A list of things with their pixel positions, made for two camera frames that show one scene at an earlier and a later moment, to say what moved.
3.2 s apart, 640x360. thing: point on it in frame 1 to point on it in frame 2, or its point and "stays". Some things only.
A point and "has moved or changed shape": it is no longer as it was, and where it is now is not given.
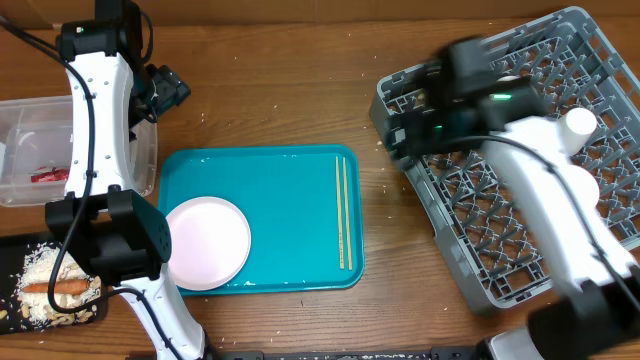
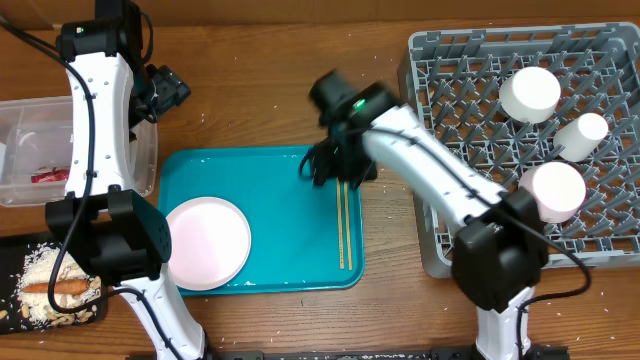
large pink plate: (210, 242) stays
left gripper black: (171, 90) stays
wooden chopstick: (342, 264) stays
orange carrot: (66, 287) stays
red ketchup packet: (55, 175) stays
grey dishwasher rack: (572, 63) has moved or changed shape
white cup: (574, 129) has moved or changed shape
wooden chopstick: (347, 217) stays
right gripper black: (408, 140) to (332, 165)
